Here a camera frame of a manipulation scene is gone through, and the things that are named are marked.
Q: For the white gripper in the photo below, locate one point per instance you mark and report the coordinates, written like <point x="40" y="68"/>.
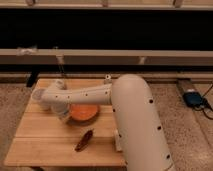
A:
<point x="61" y="110"/>

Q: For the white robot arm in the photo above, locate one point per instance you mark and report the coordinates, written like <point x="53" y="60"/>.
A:
<point x="140" y="131"/>

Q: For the dark brown eraser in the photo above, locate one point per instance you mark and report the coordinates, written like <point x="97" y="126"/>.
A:
<point x="84" y="141"/>

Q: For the orange round plate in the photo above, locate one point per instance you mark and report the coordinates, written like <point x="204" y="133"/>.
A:
<point x="83" y="113"/>

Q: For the blue power box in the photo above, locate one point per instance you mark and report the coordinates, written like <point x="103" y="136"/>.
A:
<point x="192" y="98"/>

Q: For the wooden horizontal rail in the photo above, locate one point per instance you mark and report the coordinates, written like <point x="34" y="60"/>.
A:
<point x="106" y="57"/>

